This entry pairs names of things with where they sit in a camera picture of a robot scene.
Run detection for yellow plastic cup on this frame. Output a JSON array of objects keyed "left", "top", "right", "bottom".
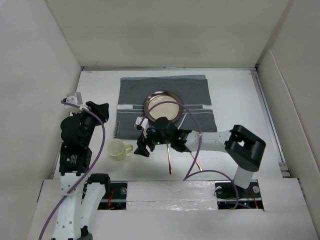
[{"left": 106, "top": 139, "right": 134, "bottom": 161}]

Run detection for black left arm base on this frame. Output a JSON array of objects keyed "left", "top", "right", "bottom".
[{"left": 98, "top": 181, "right": 128, "bottom": 211}]

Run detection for grey striped cloth placemat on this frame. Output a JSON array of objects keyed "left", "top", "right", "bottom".
[{"left": 113, "top": 75, "right": 218, "bottom": 140}]

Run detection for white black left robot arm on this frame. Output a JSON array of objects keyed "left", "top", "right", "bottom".
[{"left": 51, "top": 100, "right": 112, "bottom": 240}]

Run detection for copper fork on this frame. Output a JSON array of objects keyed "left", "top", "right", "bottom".
[{"left": 166, "top": 144, "right": 173, "bottom": 175}]

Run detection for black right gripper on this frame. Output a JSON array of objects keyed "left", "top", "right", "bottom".
[{"left": 134, "top": 124, "right": 172, "bottom": 157}]

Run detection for copper spoon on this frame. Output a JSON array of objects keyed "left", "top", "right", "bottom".
[{"left": 190, "top": 152, "right": 203, "bottom": 172}]

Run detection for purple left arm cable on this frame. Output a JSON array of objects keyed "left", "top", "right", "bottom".
[{"left": 38, "top": 99, "right": 106, "bottom": 240}]

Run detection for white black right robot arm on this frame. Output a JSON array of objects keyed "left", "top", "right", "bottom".
[{"left": 134, "top": 117, "right": 266, "bottom": 197}]

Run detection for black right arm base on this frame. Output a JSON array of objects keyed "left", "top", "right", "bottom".
[{"left": 213, "top": 181, "right": 264, "bottom": 210}]

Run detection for brown rimmed cream plate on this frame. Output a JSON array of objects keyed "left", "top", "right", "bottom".
[{"left": 143, "top": 91, "right": 183, "bottom": 123}]

